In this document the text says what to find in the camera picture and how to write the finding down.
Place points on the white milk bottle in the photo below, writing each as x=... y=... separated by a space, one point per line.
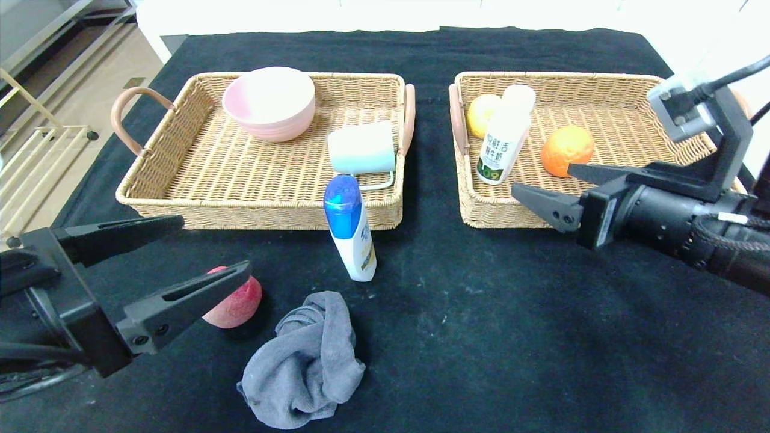
x=502 y=144

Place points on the black tablecloth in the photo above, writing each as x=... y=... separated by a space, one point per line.
x=481 y=373

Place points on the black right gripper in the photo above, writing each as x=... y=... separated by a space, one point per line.
x=603 y=216

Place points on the yellow pear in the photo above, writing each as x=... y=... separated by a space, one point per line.
x=481 y=117

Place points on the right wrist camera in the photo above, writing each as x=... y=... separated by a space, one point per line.
x=680 y=114

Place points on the grey metal shelf frame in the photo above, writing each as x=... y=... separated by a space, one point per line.
x=54 y=33

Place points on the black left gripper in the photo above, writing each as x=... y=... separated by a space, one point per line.
x=75 y=310

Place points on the pink bowl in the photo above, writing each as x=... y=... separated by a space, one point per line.
x=271 y=114

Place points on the wooden rack on wheels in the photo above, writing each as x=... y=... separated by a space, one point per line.
x=92 y=136

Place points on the white shampoo bottle blue cap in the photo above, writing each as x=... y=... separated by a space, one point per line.
x=356 y=252

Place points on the orange fruit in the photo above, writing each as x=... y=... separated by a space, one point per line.
x=567 y=150

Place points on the red peach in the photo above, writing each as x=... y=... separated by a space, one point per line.
x=240 y=307

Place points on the grey cloth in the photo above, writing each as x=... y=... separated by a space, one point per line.
x=313 y=361

